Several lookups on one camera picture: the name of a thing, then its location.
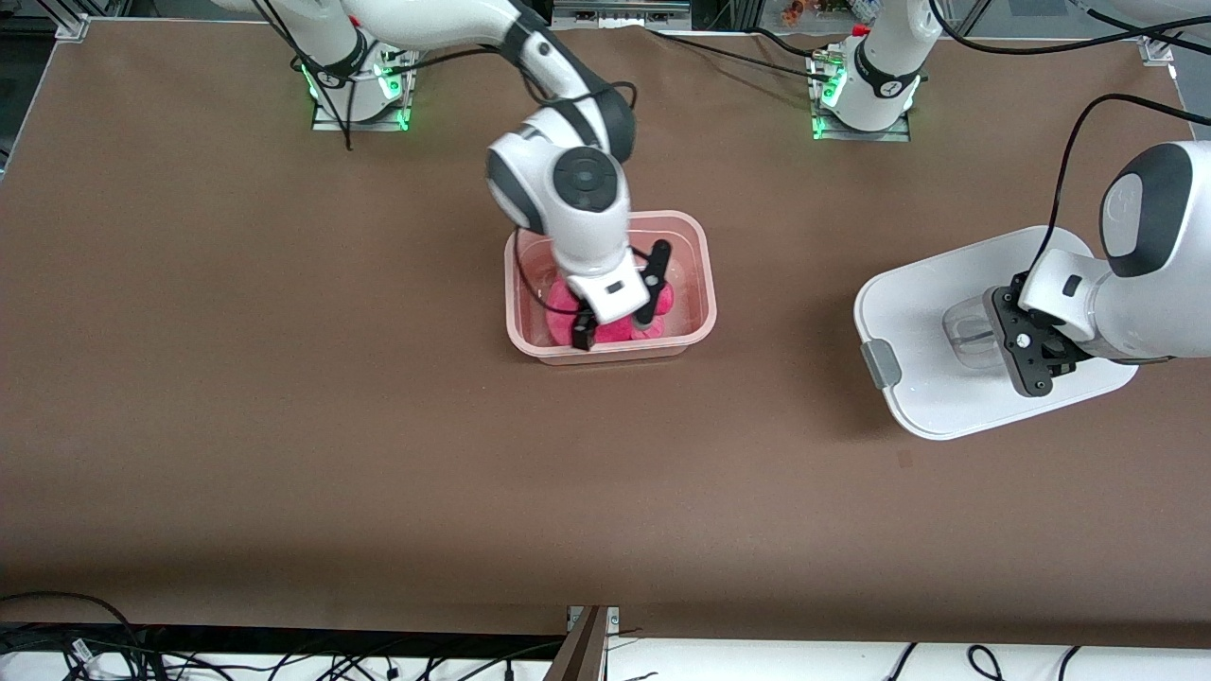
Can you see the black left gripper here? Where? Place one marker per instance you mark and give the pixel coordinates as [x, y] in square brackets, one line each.
[1058, 347]

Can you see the pink plush toy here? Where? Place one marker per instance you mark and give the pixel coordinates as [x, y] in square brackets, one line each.
[558, 305]

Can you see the white box lid grey clips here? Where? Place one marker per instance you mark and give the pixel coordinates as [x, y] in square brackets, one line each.
[908, 303]

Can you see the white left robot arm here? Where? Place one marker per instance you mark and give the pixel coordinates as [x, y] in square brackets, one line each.
[1149, 284]

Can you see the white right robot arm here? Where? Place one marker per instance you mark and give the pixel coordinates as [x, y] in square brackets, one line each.
[577, 189]

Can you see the pink translucent plastic box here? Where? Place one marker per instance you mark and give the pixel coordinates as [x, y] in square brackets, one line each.
[686, 274]

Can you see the brown table mat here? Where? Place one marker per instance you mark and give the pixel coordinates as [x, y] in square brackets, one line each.
[605, 492]

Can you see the grey metal device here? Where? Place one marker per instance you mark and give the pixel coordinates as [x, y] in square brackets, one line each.
[620, 13]

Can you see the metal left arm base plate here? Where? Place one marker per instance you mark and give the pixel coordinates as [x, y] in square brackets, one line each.
[899, 132]

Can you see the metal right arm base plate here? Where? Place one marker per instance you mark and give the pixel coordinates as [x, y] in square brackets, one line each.
[388, 118]

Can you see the brown frame post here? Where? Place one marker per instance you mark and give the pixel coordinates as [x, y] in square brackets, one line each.
[579, 653]

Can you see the aluminium frame corner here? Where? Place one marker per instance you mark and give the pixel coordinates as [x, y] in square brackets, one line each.
[1158, 49]
[71, 28]

